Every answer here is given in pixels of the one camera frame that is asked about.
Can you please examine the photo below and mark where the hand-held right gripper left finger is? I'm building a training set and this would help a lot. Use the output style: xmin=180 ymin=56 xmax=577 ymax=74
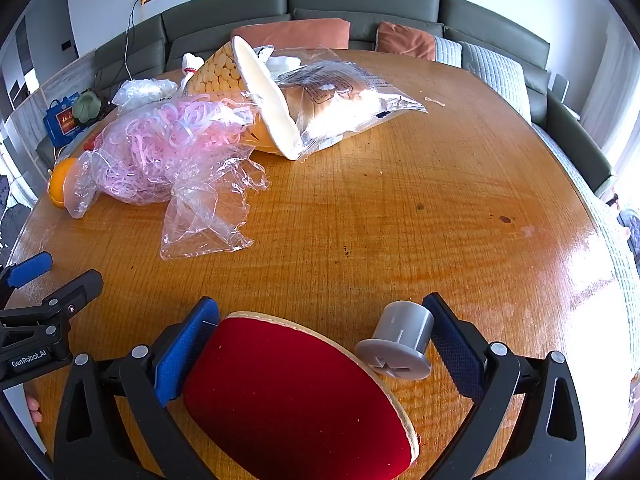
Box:
xmin=54 ymin=296 xmax=221 ymax=480

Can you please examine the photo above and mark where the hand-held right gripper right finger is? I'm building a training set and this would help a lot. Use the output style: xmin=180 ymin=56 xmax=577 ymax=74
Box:
xmin=422 ymin=292 xmax=587 ymax=480

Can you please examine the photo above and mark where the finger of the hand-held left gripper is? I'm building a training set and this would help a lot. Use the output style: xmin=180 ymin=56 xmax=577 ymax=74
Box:
xmin=0 ymin=251 xmax=53 ymax=311
xmin=0 ymin=269 xmax=104 ymax=333

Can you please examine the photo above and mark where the orange fruit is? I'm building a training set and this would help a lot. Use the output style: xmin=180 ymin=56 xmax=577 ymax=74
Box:
xmin=47 ymin=157 xmax=81 ymax=209

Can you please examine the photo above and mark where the red table tennis paddle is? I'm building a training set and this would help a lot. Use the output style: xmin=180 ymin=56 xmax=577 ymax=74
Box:
xmin=182 ymin=311 xmax=421 ymax=480

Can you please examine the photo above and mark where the clear plastic bag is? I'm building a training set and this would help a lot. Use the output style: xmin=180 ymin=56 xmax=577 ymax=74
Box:
xmin=160 ymin=160 xmax=273 ymax=261

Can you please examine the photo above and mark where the bag of pink rubber bands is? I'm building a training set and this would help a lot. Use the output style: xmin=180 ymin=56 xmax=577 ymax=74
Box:
xmin=75 ymin=97 xmax=271 ymax=218

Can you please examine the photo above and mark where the white plastic wrap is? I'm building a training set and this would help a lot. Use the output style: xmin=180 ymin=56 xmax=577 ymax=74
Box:
xmin=111 ymin=78 xmax=178 ymax=113

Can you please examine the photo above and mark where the corn print paper cup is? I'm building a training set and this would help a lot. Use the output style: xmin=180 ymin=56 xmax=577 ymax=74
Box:
xmin=187 ymin=35 xmax=303 ymax=161

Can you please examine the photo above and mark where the clear bag with printed label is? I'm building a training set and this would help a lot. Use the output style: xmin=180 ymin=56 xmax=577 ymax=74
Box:
xmin=250 ymin=45 xmax=430 ymax=161

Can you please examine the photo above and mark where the blue bag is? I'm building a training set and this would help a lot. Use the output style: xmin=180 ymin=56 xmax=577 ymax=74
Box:
xmin=44 ymin=92 xmax=83 ymax=148

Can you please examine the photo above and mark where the green hat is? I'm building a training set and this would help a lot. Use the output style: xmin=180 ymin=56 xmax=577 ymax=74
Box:
xmin=72 ymin=88 xmax=106 ymax=122

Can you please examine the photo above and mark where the white quilted cushion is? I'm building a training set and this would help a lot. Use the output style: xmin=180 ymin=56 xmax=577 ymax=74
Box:
xmin=460 ymin=41 xmax=532 ymax=123

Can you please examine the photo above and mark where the small grey striped cushion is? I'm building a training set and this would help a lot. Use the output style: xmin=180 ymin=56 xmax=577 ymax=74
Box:
xmin=434 ymin=36 xmax=463 ymax=67

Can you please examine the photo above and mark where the white tissue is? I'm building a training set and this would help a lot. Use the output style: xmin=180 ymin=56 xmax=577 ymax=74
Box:
xmin=265 ymin=54 xmax=302 ymax=74

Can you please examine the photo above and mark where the small orange cushion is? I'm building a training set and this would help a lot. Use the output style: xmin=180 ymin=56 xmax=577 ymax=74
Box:
xmin=376 ymin=21 xmax=437 ymax=61

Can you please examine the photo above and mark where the large orange cushion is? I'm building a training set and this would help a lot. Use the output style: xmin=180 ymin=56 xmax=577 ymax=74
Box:
xmin=231 ymin=17 xmax=351 ymax=52

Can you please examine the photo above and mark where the green leather sofa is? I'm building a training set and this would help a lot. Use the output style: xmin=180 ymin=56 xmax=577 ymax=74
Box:
xmin=35 ymin=0 xmax=616 ymax=201

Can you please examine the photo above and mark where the thin charger cable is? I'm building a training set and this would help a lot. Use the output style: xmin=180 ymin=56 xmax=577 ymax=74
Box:
xmin=122 ymin=0 xmax=147 ymax=81

